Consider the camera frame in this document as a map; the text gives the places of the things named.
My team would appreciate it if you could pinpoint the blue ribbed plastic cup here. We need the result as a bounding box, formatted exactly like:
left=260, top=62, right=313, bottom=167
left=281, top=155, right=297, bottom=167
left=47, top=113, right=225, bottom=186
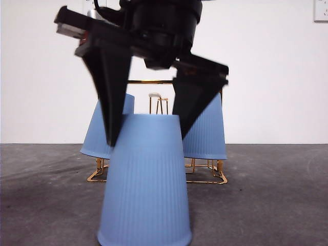
left=79, top=92, right=136, bottom=160
left=96, top=113, right=193, bottom=246
left=181, top=91, right=228, bottom=160

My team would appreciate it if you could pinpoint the gold wire cup holder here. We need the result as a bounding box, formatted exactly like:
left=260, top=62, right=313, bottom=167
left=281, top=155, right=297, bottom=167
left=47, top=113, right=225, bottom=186
left=86, top=79, right=228, bottom=185

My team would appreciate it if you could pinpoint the black cable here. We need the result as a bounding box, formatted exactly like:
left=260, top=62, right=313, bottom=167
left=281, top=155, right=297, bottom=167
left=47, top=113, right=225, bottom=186
left=92, top=0, right=124, bottom=16

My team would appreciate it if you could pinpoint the white wall socket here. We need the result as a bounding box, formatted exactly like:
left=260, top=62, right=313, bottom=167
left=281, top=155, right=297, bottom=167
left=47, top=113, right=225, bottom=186
left=313, top=0, right=328, bottom=23
left=82, top=0, right=107, bottom=13

